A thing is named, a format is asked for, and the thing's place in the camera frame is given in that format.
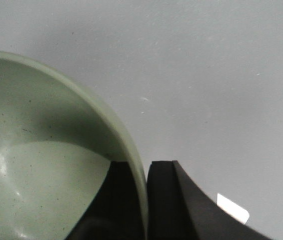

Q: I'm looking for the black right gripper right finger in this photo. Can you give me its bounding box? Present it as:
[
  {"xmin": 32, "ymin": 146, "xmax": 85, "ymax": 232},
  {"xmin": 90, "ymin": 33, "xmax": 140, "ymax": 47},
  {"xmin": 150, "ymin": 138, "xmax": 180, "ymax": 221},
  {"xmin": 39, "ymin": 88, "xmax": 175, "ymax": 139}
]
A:
[{"xmin": 147, "ymin": 160, "xmax": 267, "ymax": 240}]

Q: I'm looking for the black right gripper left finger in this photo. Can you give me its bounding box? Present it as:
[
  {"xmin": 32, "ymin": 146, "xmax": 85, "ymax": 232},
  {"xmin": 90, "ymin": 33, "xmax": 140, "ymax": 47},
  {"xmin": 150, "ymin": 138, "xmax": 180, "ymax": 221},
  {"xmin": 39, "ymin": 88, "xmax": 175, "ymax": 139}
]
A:
[{"xmin": 66, "ymin": 161, "xmax": 146, "ymax": 240}]

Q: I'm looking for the green bowl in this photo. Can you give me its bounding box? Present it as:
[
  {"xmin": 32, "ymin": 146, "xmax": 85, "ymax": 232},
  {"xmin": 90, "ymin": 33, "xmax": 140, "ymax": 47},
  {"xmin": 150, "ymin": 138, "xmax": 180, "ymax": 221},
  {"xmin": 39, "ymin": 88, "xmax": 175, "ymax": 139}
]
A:
[{"xmin": 0, "ymin": 51, "xmax": 149, "ymax": 240}]

